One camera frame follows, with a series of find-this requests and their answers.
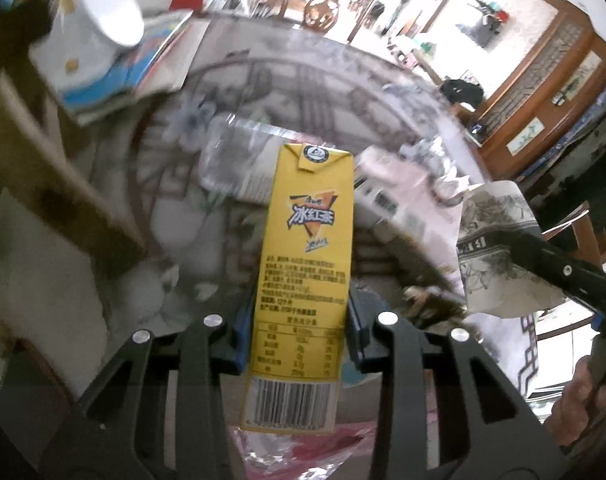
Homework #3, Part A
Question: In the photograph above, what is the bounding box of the black bag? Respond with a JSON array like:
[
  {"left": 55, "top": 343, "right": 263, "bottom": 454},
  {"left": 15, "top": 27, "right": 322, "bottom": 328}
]
[{"left": 439, "top": 79, "right": 484, "bottom": 110}]

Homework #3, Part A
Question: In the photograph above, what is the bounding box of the small wooden stool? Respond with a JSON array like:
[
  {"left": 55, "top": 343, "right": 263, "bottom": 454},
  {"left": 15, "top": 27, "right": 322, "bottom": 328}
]
[{"left": 0, "top": 0, "right": 147, "bottom": 276}]

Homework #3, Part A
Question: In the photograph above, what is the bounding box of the crushed clear plastic bottle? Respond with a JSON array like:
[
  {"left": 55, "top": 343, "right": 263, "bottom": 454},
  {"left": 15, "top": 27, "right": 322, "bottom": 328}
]
[{"left": 198, "top": 114, "right": 306, "bottom": 205}]

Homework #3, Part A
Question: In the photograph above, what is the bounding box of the yellow iced tea carton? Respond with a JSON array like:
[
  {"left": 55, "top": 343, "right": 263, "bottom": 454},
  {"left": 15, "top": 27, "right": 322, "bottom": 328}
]
[{"left": 240, "top": 144, "right": 354, "bottom": 434}]

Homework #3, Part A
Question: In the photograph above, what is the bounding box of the newspaper sheet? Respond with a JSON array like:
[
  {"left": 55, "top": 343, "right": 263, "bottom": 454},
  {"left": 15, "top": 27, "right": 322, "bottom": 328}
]
[{"left": 457, "top": 181, "right": 565, "bottom": 318}]

